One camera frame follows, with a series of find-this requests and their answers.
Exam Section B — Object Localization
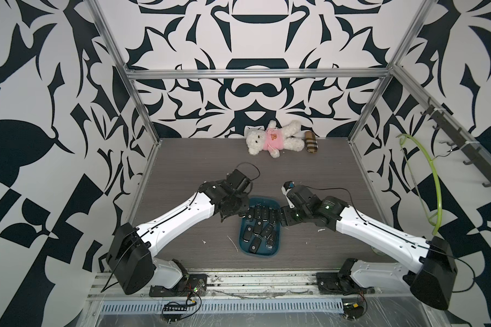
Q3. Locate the black VW key fob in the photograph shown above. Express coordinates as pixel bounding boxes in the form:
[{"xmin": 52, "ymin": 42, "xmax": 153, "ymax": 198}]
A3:
[
  {"xmin": 260, "ymin": 224, "xmax": 274, "ymax": 239},
  {"xmin": 242, "ymin": 225, "xmax": 254, "ymax": 243},
  {"xmin": 245, "ymin": 207, "xmax": 255, "ymax": 222}
]

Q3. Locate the black chrome smart key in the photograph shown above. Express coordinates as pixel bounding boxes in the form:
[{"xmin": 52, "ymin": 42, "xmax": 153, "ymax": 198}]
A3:
[{"xmin": 265, "ymin": 233, "xmax": 277, "ymax": 251}]

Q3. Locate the black key fob edge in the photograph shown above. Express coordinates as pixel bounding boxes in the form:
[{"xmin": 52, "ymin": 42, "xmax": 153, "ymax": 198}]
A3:
[{"xmin": 248, "ymin": 237, "xmax": 261, "ymax": 253}]

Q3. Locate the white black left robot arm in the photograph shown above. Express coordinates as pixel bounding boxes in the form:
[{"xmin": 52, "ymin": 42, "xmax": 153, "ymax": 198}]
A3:
[{"xmin": 101, "ymin": 169, "xmax": 253, "ymax": 295}]

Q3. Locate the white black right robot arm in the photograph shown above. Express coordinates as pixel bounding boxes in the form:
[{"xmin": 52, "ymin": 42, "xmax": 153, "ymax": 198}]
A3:
[{"xmin": 281, "ymin": 181, "xmax": 458, "ymax": 310}]

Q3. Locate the teal plastic storage tray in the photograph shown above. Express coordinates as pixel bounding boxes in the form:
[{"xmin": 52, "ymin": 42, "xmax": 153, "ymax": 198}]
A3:
[{"xmin": 238, "ymin": 197, "xmax": 281, "ymax": 258}]

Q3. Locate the brown plaid cylinder toy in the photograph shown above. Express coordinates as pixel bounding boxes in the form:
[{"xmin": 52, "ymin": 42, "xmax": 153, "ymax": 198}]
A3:
[{"xmin": 304, "ymin": 131, "xmax": 319, "ymax": 153}]

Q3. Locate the white teddy bear pink shirt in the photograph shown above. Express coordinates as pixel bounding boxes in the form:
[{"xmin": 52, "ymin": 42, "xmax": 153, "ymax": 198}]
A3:
[{"xmin": 245, "ymin": 120, "xmax": 305, "ymax": 158}]

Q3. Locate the white cable duct strip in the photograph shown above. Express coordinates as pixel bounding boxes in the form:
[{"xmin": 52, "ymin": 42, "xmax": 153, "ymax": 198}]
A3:
[{"xmin": 100, "ymin": 298, "xmax": 344, "ymax": 315}]

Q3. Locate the green hose loop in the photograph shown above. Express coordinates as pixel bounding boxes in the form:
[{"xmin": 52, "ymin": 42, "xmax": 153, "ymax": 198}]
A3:
[{"xmin": 396, "ymin": 133, "xmax": 443, "ymax": 237}]

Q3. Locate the black wall hook rail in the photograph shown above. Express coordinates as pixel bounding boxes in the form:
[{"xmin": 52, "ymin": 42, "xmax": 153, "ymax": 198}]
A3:
[{"xmin": 422, "ymin": 97, "xmax": 491, "ymax": 188}]

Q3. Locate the aluminium frame post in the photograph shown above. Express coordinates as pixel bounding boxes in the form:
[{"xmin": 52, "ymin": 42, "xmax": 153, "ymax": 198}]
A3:
[{"xmin": 85, "ymin": 0, "xmax": 160, "ymax": 144}]

